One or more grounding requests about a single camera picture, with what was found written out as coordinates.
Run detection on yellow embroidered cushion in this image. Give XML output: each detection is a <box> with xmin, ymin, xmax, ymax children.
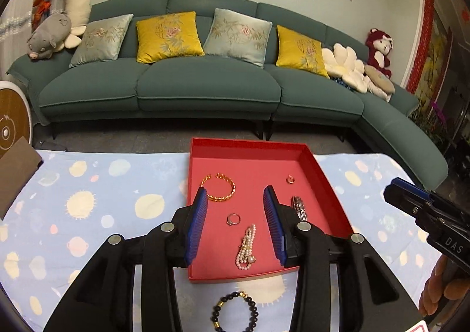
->
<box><xmin>136</xmin><ymin>11</ymin><xmax>205</xmax><ymax>64</ymax></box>
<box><xmin>276</xmin><ymin>25</ymin><xmax>330</xmax><ymax>78</ymax></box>

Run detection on white round wood-faced appliance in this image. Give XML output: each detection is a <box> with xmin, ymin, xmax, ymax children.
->
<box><xmin>0</xmin><ymin>81</ymin><xmax>33</xmax><ymax>151</ymax></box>

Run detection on pearl bracelet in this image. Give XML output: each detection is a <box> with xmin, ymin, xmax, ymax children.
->
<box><xmin>235</xmin><ymin>225</ymin><xmax>257</xmax><ymax>270</ymax></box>

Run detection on round beige cushion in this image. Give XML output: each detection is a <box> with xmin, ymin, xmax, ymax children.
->
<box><xmin>363</xmin><ymin>67</ymin><xmax>396</xmax><ymax>94</ymax></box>

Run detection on gold cuff bracelet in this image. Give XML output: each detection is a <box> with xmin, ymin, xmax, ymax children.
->
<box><xmin>200</xmin><ymin>172</ymin><xmax>236</xmax><ymax>202</ymax></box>

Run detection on grey pig plush toy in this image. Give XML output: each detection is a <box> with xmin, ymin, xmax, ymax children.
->
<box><xmin>26</xmin><ymin>12</ymin><xmax>72</xmax><ymax>61</ymax></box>

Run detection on black bead bracelet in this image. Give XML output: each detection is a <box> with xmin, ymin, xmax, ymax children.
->
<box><xmin>211</xmin><ymin>291</ymin><xmax>259</xmax><ymax>332</ymax></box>

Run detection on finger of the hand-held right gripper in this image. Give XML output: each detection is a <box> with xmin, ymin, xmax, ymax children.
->
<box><xmin>384</xmin><ymin>178</ymin><xmax>439</xmax><ymax>216</ymax></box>

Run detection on pale blue embroidered cushion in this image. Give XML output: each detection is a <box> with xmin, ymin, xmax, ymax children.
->
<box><xmin>69</xmin><ymin>14</ymin><xmax>134</xmax><ymax>68</ymax></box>
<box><xmin>203</xmin><ymin>8</ymin><xmax>273</xmax><ymax>68</ymax></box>

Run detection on red bow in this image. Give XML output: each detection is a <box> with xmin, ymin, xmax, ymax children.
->
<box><xmin>32</xmin><ymin>0</ymin><xmax>51</xmax><ymax>19</ymax></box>

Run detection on white flower cushion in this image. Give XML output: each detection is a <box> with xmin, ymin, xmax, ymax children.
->
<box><xmin>322</xmin><ymin>43</ymin><xmax>368</xmax><ymax>94</ymax></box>

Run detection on green sectional sofa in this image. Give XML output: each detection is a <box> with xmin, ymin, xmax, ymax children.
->
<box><xmin>7</xmin><ymin>0</ymin><xmax>449</xmax><ymax>189</ymax></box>

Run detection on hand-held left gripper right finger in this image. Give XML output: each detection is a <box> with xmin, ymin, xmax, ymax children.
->
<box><xmin>263</xmin><ymin>186</ymin><xmax>421</xmax><ymax>332</ymax></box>

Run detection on red cardboard box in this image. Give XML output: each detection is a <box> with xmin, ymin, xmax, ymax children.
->
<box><xmin>188</xmin><ymin>137</ymin><xmax>355</xmax><ymax>284</ymax></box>

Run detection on brown cardboard piece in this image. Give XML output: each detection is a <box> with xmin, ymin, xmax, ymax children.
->
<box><xmin>0</xmin><ymin>137</ymin><xmax>44</xmax><ymax>220</ymax></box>

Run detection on red monkey plush toy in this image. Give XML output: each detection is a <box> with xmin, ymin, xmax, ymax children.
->
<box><xmin>365</xmin><ymin>27</ymin><xmax>394</xmax><ymax>79</ymax></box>

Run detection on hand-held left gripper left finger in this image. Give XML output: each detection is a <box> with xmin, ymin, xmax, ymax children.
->
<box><xmin>44</xmin><ymin>187</ymin><xmax>209</xmax><ymax>332</ymax></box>

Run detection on yellow wall painting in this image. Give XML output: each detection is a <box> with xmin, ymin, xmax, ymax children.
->
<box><xmin>422</xmin><ymin>5</ymin><xmax>454</xmax><ymax>105</ymax></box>

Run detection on person's right hand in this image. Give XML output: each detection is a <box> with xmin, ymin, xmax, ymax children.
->
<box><xmin>419</xmin><ymin>254</ymin><xmax>470</xmax><ymax>318</ymax></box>

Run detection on blue planet print tablecloth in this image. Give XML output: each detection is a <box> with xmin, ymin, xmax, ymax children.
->
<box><xmin>0</xmin><ymin>150</ymin><xmax>470</xmax><ymax>332</ymax></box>

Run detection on red hanging banner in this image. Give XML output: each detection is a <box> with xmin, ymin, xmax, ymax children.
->
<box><xmin>406</xmin><ymin>0</ymin><xmax>436</xmax><ymax>94</ymax></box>

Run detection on silver tinsel garland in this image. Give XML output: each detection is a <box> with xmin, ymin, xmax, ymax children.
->
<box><xmin>0</xmin><ymin>11</ymin><xmax>33</xmax><ymax>41</ymax></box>

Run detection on potted plant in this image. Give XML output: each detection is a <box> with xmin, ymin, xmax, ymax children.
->
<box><xmin>409</xmin><ymin>102</ymin><xmax>449</xmax><ymax>151</ymax></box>

